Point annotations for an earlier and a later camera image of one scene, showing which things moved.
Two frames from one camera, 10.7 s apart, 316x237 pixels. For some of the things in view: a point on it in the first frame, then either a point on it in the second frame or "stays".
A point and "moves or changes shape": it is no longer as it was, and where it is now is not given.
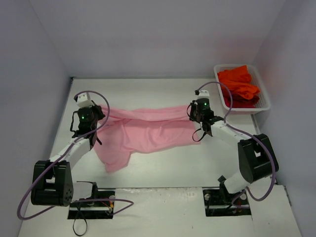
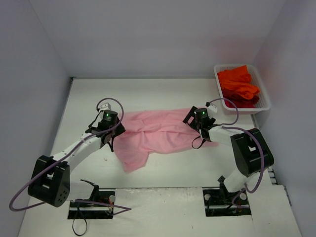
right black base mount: [220, 202] stays
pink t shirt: [123, 131] moves or changes shape
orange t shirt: [238, 80] stays
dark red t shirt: [238, 101] stays
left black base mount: [100, 206] stays
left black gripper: [98, 112] to [114, 133]
